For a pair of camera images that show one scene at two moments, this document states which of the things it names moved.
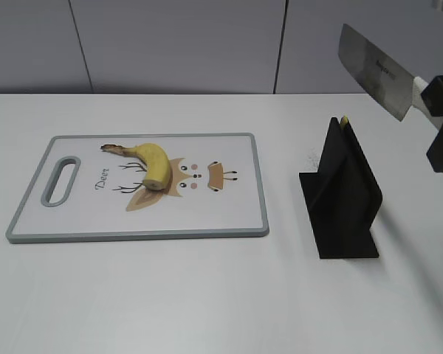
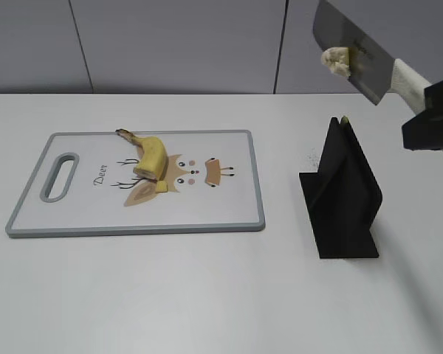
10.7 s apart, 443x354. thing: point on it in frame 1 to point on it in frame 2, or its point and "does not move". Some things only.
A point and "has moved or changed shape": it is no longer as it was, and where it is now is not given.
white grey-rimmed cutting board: x=82 y=192 does not move
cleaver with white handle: x=385 y=81 has moved or changed shape
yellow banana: x=155 y=159 to x=153 y=162
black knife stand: x=342 y=198 does not move
